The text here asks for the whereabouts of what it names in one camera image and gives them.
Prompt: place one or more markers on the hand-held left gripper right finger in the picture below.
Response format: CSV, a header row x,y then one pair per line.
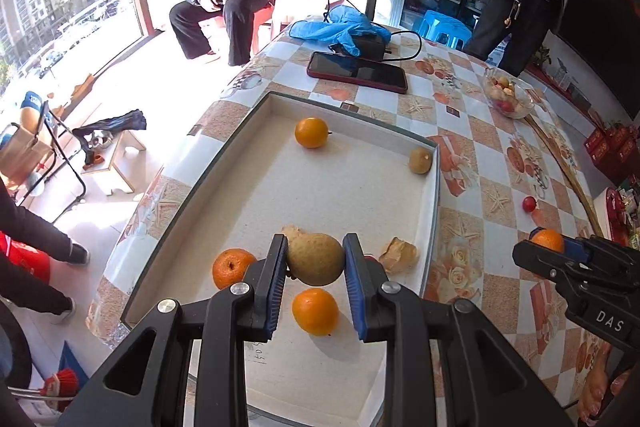
x,y
356,302

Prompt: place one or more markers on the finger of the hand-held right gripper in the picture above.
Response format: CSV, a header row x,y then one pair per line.
x,y
540,259
575,249

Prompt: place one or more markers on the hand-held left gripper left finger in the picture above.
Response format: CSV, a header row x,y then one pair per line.
x,y
276,302

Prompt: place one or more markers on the dimpled tangerine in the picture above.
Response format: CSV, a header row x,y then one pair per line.
x,y
547,239
230,269

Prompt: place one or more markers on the smooth orange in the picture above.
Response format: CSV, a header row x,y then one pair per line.
x,y
311,133
315,311

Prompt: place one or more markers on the brown asian pear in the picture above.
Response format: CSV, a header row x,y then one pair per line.
x,y
420,161
315,259

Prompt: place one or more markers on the dried physalis husk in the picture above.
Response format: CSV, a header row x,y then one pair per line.
x,y
398,255
296,234

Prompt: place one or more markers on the grey cardboard box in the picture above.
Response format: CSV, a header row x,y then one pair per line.
x,y
350,187

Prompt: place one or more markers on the pile of snack packets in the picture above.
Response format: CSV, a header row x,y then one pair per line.
x,y
632,207

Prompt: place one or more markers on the long wooden strip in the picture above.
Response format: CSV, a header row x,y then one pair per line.
x,y
570,172

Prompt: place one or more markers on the stack of red gift boxes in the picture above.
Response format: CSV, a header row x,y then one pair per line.
x,y
607,149

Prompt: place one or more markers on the low white cabinet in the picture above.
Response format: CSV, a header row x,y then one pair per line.
x,y
575,107

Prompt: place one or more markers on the mixed produce heap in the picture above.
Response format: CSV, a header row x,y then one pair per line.
x,y
506,106

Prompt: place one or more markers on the clear glass bowl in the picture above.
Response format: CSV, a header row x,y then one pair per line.
x,y
525,99

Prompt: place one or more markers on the small potted plant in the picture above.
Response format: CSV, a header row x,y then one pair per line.
x,y
541,57

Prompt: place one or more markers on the small white stool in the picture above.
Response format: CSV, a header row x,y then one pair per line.
x,y
120,167

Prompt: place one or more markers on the dark red smartphone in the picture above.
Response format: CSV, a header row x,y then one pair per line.
x,y
360,72

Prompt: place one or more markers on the red brush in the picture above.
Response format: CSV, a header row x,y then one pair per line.
x,y
57,384

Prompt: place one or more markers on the dark cloth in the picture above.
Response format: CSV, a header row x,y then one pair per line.
x,y
120,122

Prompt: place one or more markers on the blue plastic stool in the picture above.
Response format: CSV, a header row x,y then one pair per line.
x,y
440,24

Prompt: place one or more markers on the black power adapter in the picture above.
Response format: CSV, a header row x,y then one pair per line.
x,y
372,46

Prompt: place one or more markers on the red bag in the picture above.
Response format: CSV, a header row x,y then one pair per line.
x,y
20,257

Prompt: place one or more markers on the red plastic chair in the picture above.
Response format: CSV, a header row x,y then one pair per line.
x,y
262,24

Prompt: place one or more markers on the brown paper bag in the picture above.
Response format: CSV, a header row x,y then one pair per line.
x,y
25,152

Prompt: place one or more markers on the black wall television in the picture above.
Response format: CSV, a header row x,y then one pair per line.
x,y
600,32

